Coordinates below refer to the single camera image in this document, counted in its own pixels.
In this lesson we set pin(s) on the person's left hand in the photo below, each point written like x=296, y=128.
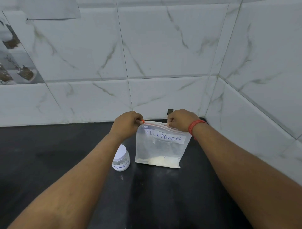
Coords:
x=125, y=125

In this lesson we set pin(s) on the person's right hand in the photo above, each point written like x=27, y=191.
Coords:
x=182, y=119

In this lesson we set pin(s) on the brown wall pipe outlet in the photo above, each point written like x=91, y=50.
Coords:
x=170, y=111

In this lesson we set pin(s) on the red thread wristband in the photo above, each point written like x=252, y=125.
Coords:
x=194, y=126

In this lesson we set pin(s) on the person's right forearm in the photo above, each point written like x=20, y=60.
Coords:
x=240, y=169

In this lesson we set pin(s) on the white jar lid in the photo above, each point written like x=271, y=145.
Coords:
x=123, y=153

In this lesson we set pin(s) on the small clear plastic jar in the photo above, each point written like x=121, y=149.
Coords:
x=121, y=165

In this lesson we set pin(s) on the person's left forearm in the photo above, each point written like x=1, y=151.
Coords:
x=75, y=184

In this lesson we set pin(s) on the clear milk powder zip bag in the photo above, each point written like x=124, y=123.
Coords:
x=162, y=148

